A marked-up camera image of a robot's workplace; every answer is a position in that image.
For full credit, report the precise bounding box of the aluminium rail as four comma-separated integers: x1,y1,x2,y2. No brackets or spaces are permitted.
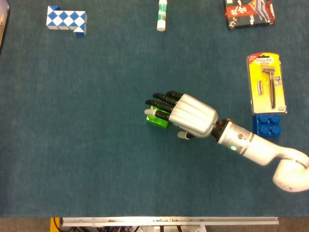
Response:
60,217,279,227

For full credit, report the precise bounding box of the teal felt table cloth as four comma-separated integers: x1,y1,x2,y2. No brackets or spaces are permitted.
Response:
0,0,309,218

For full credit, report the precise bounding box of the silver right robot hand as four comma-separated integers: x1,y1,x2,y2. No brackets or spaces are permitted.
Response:
144,90,219,141

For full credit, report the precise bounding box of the yellow frame bracket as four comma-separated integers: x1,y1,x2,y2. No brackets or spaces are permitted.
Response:
50,217,61,232

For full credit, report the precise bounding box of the black red printed box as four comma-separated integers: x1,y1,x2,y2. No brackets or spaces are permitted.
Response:
224,0,276,30

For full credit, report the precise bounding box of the blue white snake puzzle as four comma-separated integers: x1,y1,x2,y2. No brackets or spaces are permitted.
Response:
46,5,88,37

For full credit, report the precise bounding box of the white green glue stick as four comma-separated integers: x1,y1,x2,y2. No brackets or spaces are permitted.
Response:
156,0,168,32

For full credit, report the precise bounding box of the yellow razor blister pack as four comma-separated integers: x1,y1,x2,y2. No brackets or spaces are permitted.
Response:
246,52,288,116

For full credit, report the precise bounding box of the blue four-stud building block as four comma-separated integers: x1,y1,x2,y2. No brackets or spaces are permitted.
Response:
252,113,282,138

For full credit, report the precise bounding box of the green toy block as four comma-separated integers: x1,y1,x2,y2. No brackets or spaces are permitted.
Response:
145,105,169,130

